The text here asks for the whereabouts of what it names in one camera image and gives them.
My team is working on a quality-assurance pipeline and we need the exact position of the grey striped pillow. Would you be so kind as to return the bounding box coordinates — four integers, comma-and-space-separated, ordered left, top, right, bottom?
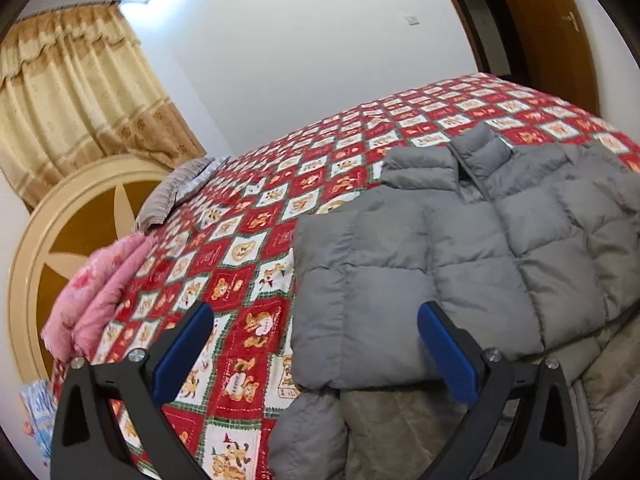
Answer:
134, 156, 229, 233

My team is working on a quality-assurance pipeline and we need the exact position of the pink folded blanket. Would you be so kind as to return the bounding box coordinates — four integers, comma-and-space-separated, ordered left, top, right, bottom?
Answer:
40, 233, 155, 363

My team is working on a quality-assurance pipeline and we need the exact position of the beige patterned curtain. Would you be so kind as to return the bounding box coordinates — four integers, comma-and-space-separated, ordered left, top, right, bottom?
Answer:
1, 3, 205, 208

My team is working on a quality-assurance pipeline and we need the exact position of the silver door handle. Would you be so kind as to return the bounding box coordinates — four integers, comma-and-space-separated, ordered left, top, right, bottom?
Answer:
561, 11, 582, 34

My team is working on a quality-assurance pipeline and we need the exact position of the brown wooden door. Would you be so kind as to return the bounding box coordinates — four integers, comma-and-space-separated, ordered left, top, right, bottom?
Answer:
506, 0, 600, 115

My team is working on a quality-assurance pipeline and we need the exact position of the red checkered cartoon bedspread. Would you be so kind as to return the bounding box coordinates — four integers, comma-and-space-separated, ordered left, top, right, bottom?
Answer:
49, 71, 640, 480

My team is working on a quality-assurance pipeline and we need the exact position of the light blue patterned cloth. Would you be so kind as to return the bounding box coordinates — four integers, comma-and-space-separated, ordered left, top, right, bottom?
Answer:
20, 379, 56, 460

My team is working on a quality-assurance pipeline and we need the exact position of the grey puffer jacket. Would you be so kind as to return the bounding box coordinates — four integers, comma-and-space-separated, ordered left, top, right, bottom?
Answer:
268, 125, 639, 479

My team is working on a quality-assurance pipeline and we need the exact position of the cream round wooden headboard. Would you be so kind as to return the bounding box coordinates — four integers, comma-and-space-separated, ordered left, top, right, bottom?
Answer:
6, 155, 168, 382

